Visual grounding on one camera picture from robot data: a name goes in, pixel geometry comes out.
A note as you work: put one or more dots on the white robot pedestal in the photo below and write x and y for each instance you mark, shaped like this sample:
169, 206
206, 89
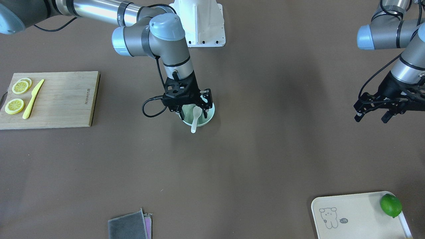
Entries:
202, 21

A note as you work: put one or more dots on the wooden cutting board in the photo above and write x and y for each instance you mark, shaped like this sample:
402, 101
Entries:
66, 99

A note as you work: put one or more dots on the yellow plastic knife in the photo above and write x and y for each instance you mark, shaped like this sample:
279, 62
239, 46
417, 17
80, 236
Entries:
34, 94

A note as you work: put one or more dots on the lemon slice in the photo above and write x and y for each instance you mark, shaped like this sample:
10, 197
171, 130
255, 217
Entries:
14, 106
20, 87

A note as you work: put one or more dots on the light green bowl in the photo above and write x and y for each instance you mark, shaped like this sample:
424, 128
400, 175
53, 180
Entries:
188, 113

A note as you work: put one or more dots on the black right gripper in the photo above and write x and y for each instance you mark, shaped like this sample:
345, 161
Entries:
195, 87

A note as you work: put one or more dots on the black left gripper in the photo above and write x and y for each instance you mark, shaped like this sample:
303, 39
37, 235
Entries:
392, 87

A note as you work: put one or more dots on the cream plastic tray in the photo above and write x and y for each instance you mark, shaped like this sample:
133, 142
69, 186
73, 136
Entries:
356, 216

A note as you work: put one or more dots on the green lime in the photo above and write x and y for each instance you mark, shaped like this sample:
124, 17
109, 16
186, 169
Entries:
391, 205

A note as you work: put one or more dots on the white spoon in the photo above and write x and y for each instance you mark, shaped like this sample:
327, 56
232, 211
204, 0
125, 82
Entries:
197, 112

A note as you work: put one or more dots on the grey folded cloth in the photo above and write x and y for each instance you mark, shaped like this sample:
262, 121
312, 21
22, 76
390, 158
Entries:
136, 225

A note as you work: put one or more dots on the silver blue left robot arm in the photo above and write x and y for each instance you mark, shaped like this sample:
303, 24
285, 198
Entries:
389, 30

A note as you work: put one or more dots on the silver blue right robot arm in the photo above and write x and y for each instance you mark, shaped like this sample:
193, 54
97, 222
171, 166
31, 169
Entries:
155, 31

